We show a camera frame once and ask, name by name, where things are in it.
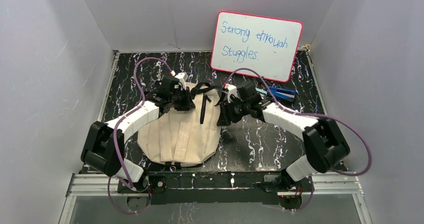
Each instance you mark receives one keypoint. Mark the blue black stapler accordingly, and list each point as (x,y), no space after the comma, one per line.
(283,94)

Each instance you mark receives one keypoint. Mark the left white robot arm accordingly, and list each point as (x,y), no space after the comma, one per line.
(104,145)

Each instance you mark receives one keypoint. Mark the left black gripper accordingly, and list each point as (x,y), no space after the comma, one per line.
(187,99)

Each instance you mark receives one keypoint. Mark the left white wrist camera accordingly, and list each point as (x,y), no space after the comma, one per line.
(182,78)

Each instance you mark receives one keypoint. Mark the beige canvas backpack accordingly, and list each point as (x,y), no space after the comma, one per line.
(184,138)

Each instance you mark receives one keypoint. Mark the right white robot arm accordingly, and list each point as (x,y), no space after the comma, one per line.
(324,144)

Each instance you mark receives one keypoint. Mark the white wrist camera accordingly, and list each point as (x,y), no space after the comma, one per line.
(231,92)
(182,78)

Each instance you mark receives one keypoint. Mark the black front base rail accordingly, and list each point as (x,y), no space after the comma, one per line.
(268,188)

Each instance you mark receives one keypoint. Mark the light blue white stapler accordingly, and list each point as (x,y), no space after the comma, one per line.
(261,91)

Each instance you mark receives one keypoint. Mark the pink framed whiteboard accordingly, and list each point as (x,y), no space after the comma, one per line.
(246,42)

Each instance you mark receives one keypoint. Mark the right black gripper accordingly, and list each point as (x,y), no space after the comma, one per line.
(226,113)

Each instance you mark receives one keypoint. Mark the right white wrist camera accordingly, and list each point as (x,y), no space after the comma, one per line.
(231,92)

